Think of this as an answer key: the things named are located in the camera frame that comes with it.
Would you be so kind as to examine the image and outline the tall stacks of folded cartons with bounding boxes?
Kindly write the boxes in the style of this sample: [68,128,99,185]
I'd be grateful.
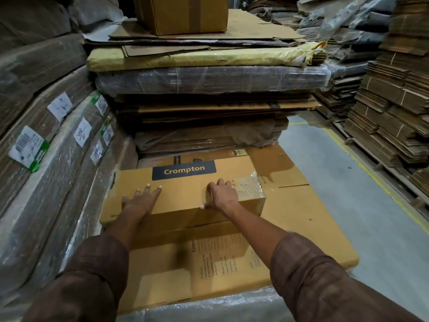
[344,0,429,198]

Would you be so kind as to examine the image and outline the white label with green edge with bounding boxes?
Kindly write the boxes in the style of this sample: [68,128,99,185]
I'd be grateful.
[100,120,115,147]
[8,125,51,173]
[91,91,110,117]

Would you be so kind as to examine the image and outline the wooden pallet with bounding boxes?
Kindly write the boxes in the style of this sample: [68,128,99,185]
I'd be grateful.
[345,137,429,216]

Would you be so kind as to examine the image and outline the pile of plastic wrapped bundles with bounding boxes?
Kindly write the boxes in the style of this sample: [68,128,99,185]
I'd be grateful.
[0,0,139,322]

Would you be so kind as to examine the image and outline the taped brown cardboard box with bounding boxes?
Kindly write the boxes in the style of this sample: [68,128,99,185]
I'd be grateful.
[133,0,230,36]

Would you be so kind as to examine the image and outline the person's right hand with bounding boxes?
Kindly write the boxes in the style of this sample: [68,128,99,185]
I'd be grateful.
[200,178,239,214]

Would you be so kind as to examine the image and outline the white handwritten paper label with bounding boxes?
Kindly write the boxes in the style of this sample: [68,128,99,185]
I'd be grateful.
[46,92,74,122]
[90,140,105,166]
[73,117,92,148]

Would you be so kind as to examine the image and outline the grey plastic wrapped cardboard bundle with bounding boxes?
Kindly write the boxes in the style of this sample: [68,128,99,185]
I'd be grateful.
[95,64,332,97]

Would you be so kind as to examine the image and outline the low stack of cardboard sheets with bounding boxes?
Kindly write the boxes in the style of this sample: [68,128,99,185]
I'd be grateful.
[314,62,369,124]

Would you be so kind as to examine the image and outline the heap of grey wrapped bundles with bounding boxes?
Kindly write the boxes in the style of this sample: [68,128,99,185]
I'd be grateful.
[248,0,397,64]

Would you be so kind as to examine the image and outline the clear plastic wrapped bundle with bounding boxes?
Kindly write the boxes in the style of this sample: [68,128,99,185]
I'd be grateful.
[117,286,297,322]

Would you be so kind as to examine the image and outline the yellow wrapped cardboard bundle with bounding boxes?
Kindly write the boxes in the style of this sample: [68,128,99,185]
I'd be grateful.
[86,41,328,72]

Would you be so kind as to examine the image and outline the loose flat cardboard sheets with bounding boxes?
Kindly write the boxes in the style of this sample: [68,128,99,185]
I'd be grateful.
[83,9,306,58]

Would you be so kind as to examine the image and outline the large flat brown carton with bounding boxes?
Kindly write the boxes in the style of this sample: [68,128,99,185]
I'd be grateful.
[117,144,360,316]

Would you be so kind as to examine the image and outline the person's left hand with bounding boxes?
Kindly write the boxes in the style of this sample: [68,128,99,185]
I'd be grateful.
[121,184,163,218]

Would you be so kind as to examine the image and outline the person's left forearm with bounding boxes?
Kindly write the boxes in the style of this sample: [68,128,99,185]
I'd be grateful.
[23,208,153,322]

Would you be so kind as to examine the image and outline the person's right forearm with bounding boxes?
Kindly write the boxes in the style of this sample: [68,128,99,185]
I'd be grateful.
[221,204,423,322]

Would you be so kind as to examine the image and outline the carton with dark label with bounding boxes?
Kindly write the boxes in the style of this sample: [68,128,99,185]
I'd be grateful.
[100,156,267,238]

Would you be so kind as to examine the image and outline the stack of flat brown cardboard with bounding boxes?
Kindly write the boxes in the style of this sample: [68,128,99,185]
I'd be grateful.
[114,92,323,157]

